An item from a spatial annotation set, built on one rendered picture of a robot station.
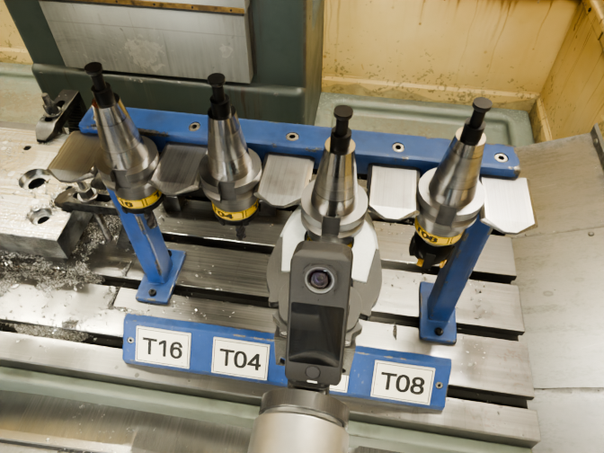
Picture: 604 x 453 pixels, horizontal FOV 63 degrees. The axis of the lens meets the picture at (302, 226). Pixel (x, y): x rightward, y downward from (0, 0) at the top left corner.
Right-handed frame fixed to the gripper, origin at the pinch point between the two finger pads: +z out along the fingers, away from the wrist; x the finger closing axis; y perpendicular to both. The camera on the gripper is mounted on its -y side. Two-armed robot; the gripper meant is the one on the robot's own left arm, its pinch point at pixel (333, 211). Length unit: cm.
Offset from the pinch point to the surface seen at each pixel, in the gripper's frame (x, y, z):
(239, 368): -10.4, 27.2, -7.1
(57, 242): -40.9, 22.3, 5.8
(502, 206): 16.1, -2.0, 1.7
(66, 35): -66, 24, 61
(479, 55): 34, 42, 100
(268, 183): -6.8, -1.6, 1.2
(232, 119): -9.9, -9.0, 1.7
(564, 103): 54, 43, 82
